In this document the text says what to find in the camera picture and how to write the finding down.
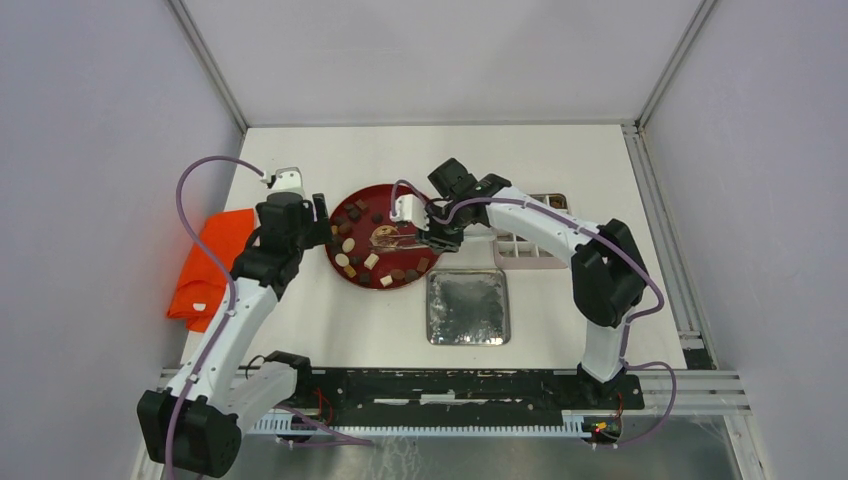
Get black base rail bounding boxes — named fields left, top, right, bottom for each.
left=284, top=368, right=645, bottom=428

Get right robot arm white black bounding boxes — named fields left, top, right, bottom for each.
left=389, top=158, right=663, bottom=408

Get square metal tray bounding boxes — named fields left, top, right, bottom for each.
left=426, top=269, right=511, bottom=346

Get pink divided chocolate box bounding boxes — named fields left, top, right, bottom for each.
left=492, top=193, right=571, bottom=270

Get metal serving tongs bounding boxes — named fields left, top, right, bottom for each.
left=369, top=226, right=426, bottom=252

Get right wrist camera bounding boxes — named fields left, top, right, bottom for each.
left=390, top=194, right=430, bottom=231

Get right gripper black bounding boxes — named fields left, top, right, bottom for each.
left=415, top=200, right=467, bottom=255

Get white oval chocolate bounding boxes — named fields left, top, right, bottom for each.
left=334, top=253, right=350, bottom=268

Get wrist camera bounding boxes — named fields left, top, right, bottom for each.
left=390, top=194, right=430, bottom=231
left=261, top=167, right=307, bottom=198

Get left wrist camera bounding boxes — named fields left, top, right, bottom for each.
left=261, top=167, right=307, bottom=198

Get white toothed cable strip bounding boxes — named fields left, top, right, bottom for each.
left=247, top=410, right=591, bottom=439

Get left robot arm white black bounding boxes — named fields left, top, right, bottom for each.
left=137, top=191, right=332, bottom=478

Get round red plate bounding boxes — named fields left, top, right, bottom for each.
left=325, top=184, right=440, bottom=291

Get orange cloth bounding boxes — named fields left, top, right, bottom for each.
left=166, top=209, right=255, bottom=333

